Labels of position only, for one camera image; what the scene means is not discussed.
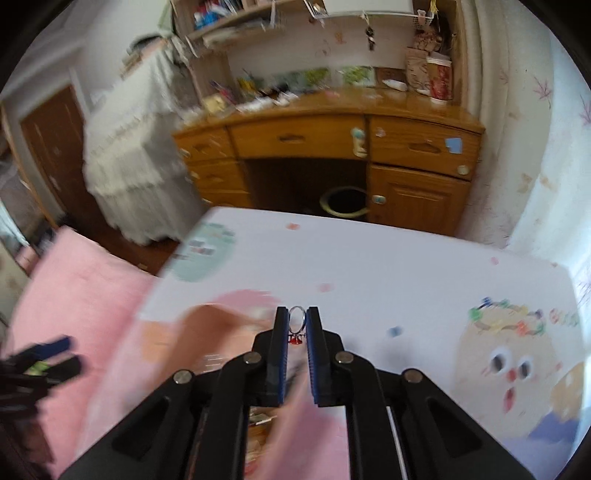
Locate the cartoon printed tablecloth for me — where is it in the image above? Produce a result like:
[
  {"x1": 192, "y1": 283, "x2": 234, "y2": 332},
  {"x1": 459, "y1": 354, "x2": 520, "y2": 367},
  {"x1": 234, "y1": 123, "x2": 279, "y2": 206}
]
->
[{"x1": 139, "y1": 207, "x2": 591, "y2": 480}]

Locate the white leaf print curtain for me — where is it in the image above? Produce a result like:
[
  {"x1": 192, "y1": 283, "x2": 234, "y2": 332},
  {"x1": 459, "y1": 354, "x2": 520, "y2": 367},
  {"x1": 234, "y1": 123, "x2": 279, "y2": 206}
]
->
[{"x1": 475, "y1": 0, "x2": 591, "y2": 289}]

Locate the white lace cover cloth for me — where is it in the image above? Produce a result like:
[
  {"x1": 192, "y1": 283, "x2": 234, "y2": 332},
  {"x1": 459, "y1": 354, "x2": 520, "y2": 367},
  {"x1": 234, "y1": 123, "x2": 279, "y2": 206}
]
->
[{"x1": 82, "y1": 44, "x2": 209, "y2": 246}]

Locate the brown wooden door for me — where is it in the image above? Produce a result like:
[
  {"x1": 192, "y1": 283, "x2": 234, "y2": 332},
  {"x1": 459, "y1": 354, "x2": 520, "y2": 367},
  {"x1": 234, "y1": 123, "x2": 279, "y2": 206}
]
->
[{"x1": 17, "y1": 84, "x2": 89, "y2": 228}]

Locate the wooden bookshelf hutch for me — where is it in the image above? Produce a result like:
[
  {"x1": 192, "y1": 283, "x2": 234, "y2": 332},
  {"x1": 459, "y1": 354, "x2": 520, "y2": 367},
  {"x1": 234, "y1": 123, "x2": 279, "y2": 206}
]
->
[{"x1": 170, "y1": 0, "x2": 468, "y2": 108}]

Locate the wooden desk with drawers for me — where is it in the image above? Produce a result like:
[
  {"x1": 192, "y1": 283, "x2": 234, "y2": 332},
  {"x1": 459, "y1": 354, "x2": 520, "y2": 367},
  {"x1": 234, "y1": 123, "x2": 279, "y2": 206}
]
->
[{"x1": 172, "y1": 88, "x2": 486, "y2": 238}]

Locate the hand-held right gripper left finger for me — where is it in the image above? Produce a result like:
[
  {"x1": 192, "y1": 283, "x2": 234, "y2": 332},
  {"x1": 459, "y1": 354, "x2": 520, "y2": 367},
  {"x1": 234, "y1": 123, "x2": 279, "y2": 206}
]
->
[{"x1": 58, "y1": 306, "x2": 290, "y2": 480}]

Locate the orange plastic box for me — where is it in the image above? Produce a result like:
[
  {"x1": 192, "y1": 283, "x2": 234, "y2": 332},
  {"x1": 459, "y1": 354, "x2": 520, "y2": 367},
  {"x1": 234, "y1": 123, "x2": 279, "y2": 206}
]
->
[{"x1": 141, "y1": 302, "x2": 281, "y2": 464}]

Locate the long white box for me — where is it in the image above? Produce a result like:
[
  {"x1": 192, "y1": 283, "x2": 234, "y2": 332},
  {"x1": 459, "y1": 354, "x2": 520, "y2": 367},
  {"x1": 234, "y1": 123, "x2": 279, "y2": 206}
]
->
[{"x1": 323, "y1": 0, "x2": 414, "y2": 17}]

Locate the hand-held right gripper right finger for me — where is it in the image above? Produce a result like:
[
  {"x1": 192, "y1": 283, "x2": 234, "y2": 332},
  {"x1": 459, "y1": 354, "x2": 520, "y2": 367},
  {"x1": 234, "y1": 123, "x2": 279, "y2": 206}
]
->
[{"x1": 305, "y1": 306, "x2": 535, "y2": 480}]

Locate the red paper cup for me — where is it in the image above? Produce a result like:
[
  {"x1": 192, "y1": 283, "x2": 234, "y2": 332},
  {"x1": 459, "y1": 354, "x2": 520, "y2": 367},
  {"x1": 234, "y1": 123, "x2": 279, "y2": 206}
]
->
[{"x1": 427, "y1": 56, "x2": 452, "y2": 105}]

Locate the round dark waste bin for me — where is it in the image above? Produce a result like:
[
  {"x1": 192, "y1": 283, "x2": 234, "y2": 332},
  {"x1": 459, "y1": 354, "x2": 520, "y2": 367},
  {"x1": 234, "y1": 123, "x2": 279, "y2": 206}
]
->
[{"x1": 319, "y1": 186, "x2": 373, "y2": 219}]

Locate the stack of books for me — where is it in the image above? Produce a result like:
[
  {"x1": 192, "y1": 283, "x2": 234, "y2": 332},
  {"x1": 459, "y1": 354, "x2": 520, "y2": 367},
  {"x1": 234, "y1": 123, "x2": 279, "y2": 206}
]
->
[{"x1": 121, "y1": 34, "x2": 168, "y2": 71}]

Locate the red hoop bracelet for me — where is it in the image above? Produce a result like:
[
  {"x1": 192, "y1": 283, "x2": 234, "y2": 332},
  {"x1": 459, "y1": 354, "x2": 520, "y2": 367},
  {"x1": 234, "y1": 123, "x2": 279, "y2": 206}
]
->
[{"x1": 287, "y1": 305, "x2": 309, "y2": 346}]

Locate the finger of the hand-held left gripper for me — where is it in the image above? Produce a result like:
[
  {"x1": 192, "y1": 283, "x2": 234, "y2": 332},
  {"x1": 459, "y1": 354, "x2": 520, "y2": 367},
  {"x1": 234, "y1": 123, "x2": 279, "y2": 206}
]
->
[
  {"x1": 28, "y1": 355, "x2": 84, "y2": 385},
  {"x1": 9, "y1": 337, "x2": 73, "y2": 366}
]

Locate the white wire rack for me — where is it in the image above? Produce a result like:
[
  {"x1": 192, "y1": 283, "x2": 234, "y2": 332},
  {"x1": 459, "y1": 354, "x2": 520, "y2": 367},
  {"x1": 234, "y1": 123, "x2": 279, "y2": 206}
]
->
[{"x1": 185, "y1": 7, "x2": 283, "y2": 48}]

